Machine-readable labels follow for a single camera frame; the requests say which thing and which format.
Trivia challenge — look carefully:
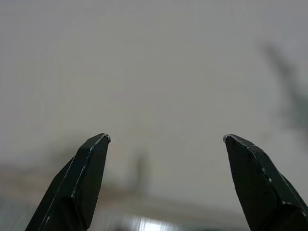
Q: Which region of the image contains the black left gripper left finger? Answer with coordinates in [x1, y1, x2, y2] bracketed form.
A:
[25, 133, 111, 231]

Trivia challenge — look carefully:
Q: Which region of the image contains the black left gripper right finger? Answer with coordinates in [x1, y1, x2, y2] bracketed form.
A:
[223, 134, 308, 231]

